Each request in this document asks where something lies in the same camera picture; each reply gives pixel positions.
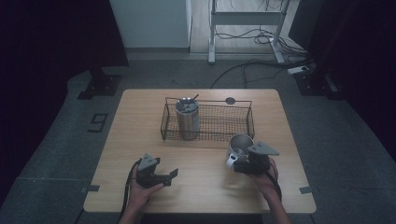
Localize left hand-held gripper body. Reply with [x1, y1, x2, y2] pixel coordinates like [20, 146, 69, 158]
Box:
[135, 152, 163, 189]

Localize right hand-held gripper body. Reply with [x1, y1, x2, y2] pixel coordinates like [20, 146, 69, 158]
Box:
[233, 141, 280, 175]

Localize steel mug with handle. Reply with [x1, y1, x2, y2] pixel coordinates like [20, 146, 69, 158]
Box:
[225, 133, 255, 171]

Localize black wire mesh basket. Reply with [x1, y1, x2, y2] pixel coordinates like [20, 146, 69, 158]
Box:
[160, 96, 256, 143]

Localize steel tumbler with lid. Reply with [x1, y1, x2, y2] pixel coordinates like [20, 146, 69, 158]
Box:
[175, 93, 201, 141]

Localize person's left hand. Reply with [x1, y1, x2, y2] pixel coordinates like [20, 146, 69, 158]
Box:
[128, 172, 165, 213]

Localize person's right hand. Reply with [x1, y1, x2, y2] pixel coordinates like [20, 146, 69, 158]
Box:
[247, 157, 282, 203]

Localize black stand base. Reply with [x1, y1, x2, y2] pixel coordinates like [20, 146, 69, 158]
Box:
[293, 69, 339, 97]
[77, 66, 123, 101]

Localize white power strip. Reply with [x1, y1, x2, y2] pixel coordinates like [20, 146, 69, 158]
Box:
[287, 64, 310, 76]

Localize dark curtain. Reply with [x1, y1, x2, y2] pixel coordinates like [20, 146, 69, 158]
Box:
[288, 0, 396, 162]
[0, 0, 130, 200]

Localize white cabinet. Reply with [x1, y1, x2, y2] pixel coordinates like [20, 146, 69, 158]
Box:
[108, 0, 192, 49]

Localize left hand-held gripper black cable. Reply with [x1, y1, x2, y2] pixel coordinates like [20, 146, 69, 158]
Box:
[120, 159, 143, 220]

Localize hand-held gripper black cable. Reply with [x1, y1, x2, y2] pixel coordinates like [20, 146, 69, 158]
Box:
[264, 160, 284, 203]
[120, 159, 143, 220]

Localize right hand-held gripper black cable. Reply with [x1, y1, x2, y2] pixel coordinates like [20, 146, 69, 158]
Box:
[264, 160, 284, 203]

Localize black floor cables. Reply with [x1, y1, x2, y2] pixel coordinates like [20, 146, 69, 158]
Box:
[209, 26, 316, 90]

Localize white desk frame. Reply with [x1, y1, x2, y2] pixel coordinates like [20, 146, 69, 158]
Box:
[207, 0, 295, 65]

